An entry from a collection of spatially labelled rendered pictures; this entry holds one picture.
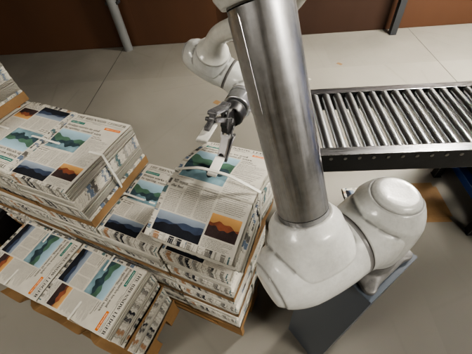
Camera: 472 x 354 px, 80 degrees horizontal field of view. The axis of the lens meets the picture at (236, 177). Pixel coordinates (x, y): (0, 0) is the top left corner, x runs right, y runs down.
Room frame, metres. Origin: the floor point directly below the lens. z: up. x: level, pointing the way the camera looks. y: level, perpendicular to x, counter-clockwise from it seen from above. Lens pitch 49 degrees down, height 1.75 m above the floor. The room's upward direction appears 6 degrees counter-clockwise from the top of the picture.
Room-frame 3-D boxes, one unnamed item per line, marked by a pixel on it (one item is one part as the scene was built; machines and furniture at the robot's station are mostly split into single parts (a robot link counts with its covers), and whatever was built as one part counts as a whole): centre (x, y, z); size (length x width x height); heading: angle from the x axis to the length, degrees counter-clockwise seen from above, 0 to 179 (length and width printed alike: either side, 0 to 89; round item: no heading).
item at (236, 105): (0.69, 0.00, 1.22); 0.09 x 0.07 x 0.08; 152
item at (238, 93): (0.76, -0.04, 1.23); 0.09 x 0.06 x 0.09; 62
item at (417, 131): (1.11, -0.94, 0.77); 0.47 x 0.05 x 0.05; 174
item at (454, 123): (1.09, -1.13, 0.77); 0.47 x 0.05 x 0.05; 174
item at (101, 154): (0.84, 0.61, 0.95); 0.38 x 0.29 x 0.23; 153
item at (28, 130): (0.98, 0.87, 0.95); 0.38 x 0.29 x 0.23; 152
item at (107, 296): (0.57, 0.82, 0.30); 0.76 x 0.30 x 0.60; 63
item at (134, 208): (0.78, 0.49, 0.42); 1.17 x 0.39 x 0.83; 63
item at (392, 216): (0.32, -0.32, 1.17); 0.18 x 0.16 x 0.22; 113
